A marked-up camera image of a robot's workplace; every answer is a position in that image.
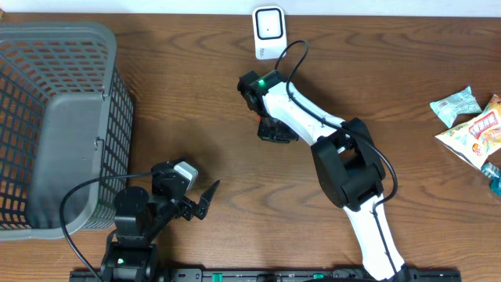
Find teal wet wipes pack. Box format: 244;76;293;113
429;86;482;128

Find yellow wiper bag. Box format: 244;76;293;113
435;94;500;170

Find blue mouthwash bottle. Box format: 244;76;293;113
481;162;501;197

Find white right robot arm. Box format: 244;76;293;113
237;70;405;280

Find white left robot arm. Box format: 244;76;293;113
100;159;220;281

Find white barcode scanner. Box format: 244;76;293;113
252;5;287;60

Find grey plastic basket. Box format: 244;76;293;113
1;23;134;241

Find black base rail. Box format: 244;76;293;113
70;266;463;282

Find black left camera cable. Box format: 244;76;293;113
58;170;157;282

